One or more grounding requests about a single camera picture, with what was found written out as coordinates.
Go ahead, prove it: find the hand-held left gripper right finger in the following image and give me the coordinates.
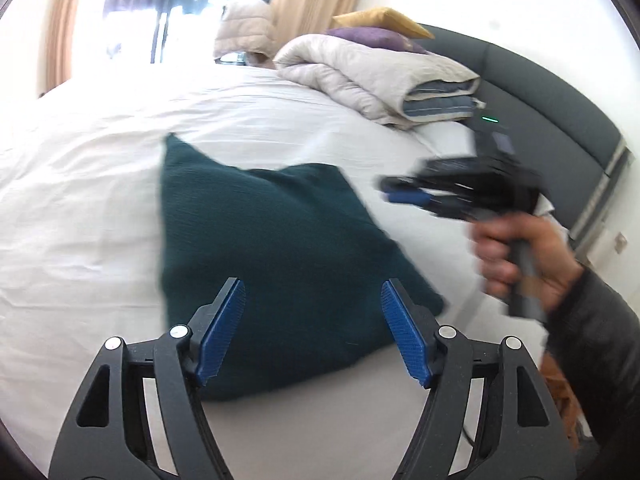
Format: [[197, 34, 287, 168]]
[[380, 278, 578, 480]]

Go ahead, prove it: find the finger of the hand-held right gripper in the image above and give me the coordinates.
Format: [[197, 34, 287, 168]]
[[379, 174, 432, 191], [384, 187, 442, 214]]

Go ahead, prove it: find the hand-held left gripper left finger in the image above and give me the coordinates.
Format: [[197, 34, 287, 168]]
[[47, 277, 247, 480]]

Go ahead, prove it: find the dark green knit sweater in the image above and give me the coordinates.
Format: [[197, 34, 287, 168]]
[[159, 132, 446, 402]]

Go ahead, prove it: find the person's right forearm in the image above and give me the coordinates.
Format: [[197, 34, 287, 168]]
[[542, 260, 640, 466]]

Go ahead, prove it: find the person's right hand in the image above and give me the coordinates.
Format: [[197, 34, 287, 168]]
[[470, 212, 584, 314]]

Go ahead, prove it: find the dark grey headboard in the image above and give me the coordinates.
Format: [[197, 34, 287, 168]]
[[415, 24, 636, 246]]

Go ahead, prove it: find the folded grey duvet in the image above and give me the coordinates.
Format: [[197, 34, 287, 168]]
[[274, 34, 482, 131]]

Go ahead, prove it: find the purple pillow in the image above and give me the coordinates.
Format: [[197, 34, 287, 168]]
[[322, 26, 431, 56]]

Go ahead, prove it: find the yellow pillow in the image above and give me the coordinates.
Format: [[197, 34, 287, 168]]
[[332, 6, 435, 40]]

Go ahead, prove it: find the beige curtain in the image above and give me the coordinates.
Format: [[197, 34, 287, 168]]
[[270, 0, 373, 56], [42, 0, 93, 98]]

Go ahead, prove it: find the bed with white sheet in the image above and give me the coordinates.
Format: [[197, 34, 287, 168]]
[[0, 62, 576, 480]]

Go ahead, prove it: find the beige puffer jacket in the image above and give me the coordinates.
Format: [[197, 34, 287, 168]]
[[214, 0, 277, 66]]

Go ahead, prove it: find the black cable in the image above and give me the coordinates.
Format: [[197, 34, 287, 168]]
[[460, 419, 484, 449]]

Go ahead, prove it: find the window with black frame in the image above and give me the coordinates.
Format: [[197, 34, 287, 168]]
[[70, 0, 286, 68]]

